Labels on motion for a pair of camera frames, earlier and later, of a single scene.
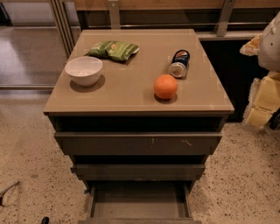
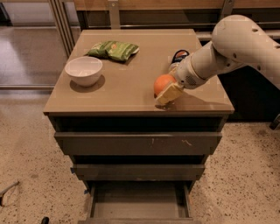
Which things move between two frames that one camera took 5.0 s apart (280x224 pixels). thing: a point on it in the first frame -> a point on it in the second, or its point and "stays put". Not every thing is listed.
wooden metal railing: x=229 y=18 stays put
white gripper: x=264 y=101 -> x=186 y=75
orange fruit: x=164 y=86 stays put
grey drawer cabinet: x=138 y=113 stays put
